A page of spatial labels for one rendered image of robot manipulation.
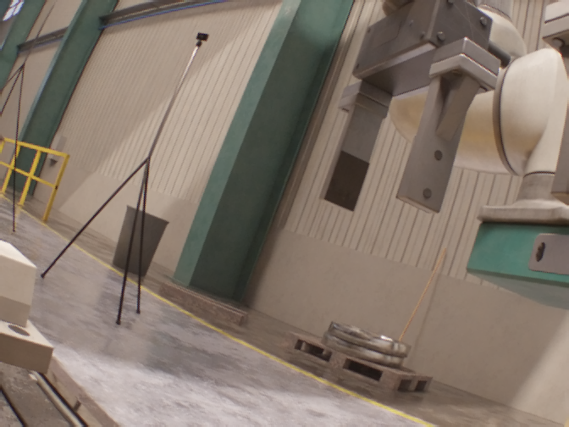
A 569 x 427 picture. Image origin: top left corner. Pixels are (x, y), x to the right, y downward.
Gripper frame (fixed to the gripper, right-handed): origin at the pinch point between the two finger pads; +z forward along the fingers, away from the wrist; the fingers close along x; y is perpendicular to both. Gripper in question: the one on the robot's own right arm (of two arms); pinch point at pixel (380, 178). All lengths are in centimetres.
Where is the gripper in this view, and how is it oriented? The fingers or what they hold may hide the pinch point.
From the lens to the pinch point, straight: 42.6
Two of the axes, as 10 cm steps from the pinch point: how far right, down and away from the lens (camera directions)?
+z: -3.5, 9.3, -0.9
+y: 9.0, 3.6, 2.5
